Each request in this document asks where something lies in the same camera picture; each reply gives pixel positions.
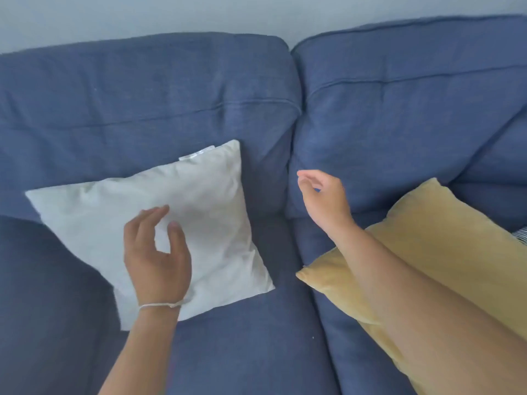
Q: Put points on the person's left forearm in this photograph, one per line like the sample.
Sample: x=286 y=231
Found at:
x=138 y=351

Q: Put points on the striped fabric item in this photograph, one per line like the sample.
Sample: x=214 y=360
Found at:
x=522 y=235

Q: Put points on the blue sofa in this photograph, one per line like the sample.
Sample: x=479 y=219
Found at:
x=370 y=119

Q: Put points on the person's left thumb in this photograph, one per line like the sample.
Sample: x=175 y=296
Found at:
x=178 y=242

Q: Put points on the white pillow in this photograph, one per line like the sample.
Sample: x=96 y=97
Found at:
x=164 y=226

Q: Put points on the thin white wrist band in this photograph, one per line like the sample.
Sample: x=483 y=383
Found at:
x=158 y=304

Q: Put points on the person's right fingers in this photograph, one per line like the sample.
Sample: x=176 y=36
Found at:
x=308 y=180

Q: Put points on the person's right forearm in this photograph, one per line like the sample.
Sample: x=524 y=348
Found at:
x=428 y=320

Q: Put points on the yellow pillow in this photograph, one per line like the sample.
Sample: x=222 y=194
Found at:
x=448 y=250

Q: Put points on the person's left hand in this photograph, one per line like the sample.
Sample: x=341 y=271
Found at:
x=154 y=271

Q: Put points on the person's right hand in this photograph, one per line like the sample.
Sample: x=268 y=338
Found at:
x=327 y=205

